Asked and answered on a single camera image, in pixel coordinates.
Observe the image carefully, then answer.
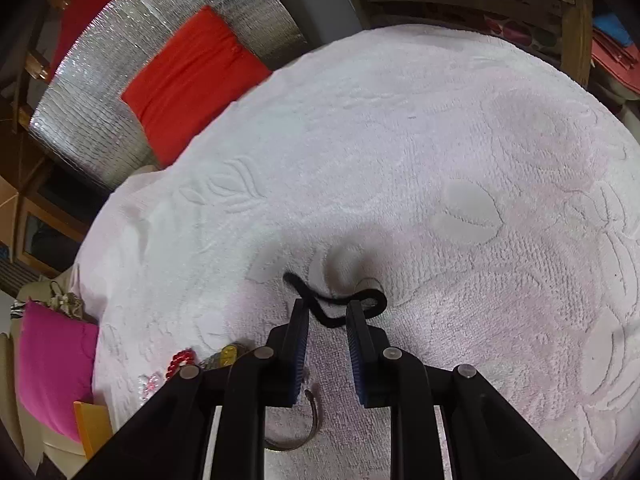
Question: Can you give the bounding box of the thin metal bangle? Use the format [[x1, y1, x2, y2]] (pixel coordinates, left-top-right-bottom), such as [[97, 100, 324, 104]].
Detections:
[[264, 388, 322, 452]]

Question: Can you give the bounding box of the orange cardboard box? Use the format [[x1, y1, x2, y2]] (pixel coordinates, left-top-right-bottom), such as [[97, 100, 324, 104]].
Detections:
[[74, 401, 113, 460]]

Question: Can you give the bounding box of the gold wristwatch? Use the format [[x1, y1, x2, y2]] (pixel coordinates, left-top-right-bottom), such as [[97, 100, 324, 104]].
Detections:
[[198, 344, 247, 370]]

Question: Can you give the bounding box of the magenta pillow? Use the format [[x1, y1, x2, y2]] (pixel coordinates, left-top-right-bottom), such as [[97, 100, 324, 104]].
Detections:
[[17, 301, 99, 442]]

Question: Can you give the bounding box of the red beaded bracelet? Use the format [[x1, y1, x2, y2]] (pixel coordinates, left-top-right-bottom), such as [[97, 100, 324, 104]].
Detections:
[[164, 349, 198, 380]]

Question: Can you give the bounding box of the red cushion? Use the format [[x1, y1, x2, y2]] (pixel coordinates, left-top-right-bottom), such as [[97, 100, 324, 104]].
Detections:
[[122, 6, 271, 168]]

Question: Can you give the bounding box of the black hair tie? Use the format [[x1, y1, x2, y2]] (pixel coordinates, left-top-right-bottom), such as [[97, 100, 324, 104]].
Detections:
[[282, 272, 388, 330]]

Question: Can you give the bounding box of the silver foil insulation sheet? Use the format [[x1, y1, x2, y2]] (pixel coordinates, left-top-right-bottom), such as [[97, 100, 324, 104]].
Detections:
[[29, 0, 308, 190]]

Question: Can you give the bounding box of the wooden cabinet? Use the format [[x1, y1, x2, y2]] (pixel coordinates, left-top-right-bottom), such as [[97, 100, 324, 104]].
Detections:
[[1, 100, 105, 278]]

